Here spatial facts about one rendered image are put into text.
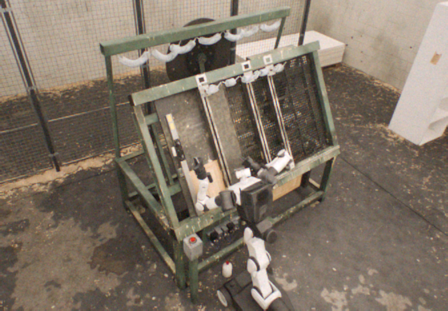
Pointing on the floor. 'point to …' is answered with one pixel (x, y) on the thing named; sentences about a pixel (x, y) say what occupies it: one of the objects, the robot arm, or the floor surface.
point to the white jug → (227, 269)
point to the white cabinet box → (426, 86)
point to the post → (193, 281)
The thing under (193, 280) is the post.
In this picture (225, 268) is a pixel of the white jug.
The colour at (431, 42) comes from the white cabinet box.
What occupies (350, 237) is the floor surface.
